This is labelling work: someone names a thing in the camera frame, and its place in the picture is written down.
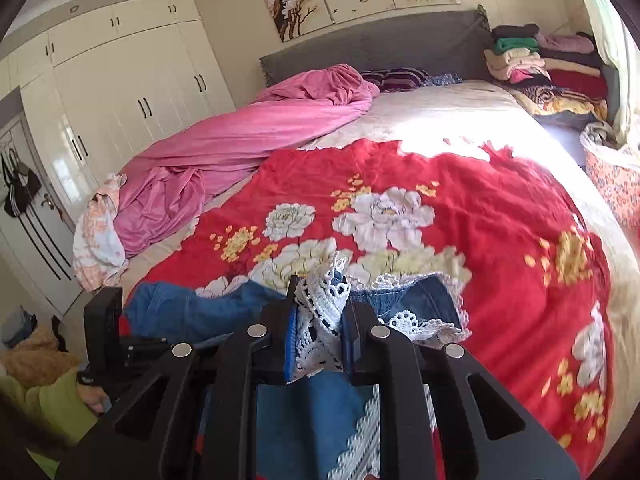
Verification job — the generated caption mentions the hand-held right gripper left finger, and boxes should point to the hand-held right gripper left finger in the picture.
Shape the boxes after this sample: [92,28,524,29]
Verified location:
[54,275,302,480]

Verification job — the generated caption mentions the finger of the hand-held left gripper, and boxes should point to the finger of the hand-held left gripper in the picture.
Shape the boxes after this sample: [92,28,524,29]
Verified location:
[123,336,170,362]

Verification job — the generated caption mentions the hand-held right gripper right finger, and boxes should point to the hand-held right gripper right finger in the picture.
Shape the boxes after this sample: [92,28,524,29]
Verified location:
[341,301,582,480]

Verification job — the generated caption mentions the blue denim pants lace trim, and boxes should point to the blue denim pants lace trim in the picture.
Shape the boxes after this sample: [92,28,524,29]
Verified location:
[122,252,472,480]

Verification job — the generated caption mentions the person's left hand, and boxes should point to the person's left hand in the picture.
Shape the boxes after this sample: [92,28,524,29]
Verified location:
[81,385,108,415]

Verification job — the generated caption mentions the tan fluffy coat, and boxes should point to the tan fluffy coat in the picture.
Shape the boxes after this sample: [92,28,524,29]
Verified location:
[0,324,84,390]

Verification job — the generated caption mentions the grey hat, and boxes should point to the grey hat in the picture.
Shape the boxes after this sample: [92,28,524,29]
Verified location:
[0,306,39,350]

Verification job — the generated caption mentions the white orange floral cloth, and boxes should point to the white orange floral cloth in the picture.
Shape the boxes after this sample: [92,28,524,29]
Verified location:
[72,173,131,292]

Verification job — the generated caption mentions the white room door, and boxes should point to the white room door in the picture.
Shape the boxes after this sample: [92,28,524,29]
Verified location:
[0,87,87,316]

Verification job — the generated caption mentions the red floral blanket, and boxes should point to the red floral blanket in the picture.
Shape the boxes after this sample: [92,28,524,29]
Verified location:
[120,137,615,480]

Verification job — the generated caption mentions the black hanging bag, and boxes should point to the black hanging bag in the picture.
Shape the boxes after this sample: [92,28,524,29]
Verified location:
[1,150,43,219]

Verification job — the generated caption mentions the pink velvet blanket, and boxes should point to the pink velvet blanket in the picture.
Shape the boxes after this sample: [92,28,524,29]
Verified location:
[106,63,381,259]

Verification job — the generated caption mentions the cream white wardrobe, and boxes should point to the cream white wardrobe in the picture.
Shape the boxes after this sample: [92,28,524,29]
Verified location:
[0,0,237,226]

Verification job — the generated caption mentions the purple striped pillow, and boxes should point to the purple striped pillow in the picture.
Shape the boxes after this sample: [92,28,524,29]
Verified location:
[360,67,432,94]

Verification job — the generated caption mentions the grey padded headboard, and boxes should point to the grey padded headboard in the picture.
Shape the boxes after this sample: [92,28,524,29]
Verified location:
[258,8,494,94]

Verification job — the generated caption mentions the floral fabric laundry basket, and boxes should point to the floral fabric laundry basket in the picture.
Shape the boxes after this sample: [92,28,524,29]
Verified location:
[579,121,640,232]

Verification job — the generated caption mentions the folded yellow patterned blanket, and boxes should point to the folded yellow patterned blanket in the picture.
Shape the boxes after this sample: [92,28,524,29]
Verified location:
[510,82,609,132]

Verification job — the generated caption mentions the pile of folded clothes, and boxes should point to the pile of folded clothes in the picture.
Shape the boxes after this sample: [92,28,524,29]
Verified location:
[482,23,609,103]

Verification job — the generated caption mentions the pale window curtain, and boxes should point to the pale window curtain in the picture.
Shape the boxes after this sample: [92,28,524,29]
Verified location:
[567,0,640,147]

